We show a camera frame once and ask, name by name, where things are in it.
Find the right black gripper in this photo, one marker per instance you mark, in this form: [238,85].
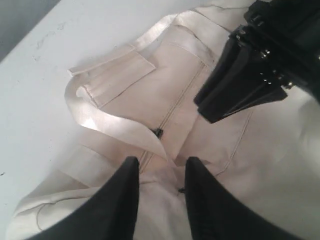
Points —
[287,35]

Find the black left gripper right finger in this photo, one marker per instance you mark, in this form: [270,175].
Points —
[215,214]

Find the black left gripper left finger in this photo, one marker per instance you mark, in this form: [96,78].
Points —
[110,214]

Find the cream white duffel bag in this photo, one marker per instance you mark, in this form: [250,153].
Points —
[138,101]

